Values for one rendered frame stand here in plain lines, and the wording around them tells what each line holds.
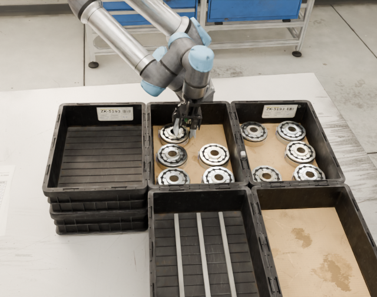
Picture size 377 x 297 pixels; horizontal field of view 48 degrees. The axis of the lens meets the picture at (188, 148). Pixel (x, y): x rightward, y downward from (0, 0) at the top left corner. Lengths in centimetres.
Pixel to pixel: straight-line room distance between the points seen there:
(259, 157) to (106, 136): 55
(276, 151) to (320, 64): 218
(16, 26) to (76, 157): 267
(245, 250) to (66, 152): 68
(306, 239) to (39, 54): 277
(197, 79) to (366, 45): 293
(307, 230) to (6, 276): 90
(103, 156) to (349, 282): 85
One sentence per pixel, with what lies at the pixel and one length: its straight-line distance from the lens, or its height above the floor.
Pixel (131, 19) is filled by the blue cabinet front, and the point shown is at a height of 37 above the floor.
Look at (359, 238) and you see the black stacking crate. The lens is 129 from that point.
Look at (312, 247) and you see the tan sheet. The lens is 130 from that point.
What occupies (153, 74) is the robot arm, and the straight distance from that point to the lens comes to 137.
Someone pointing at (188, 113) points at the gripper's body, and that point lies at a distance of 137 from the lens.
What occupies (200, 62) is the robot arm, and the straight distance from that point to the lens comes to 126.
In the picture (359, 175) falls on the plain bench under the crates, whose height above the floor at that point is 70.
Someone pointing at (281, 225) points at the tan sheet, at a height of 83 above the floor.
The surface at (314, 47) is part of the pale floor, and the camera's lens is 386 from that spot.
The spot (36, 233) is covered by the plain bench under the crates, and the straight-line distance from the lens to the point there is 147.
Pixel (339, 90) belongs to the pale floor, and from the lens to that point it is 340.
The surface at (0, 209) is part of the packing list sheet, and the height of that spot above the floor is 70.
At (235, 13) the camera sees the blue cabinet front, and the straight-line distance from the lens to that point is 333.
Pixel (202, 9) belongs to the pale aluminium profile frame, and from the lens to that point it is 322.
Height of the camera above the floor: 187
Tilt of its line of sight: 45 degrees down
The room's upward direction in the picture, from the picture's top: 4 degrees clockwise
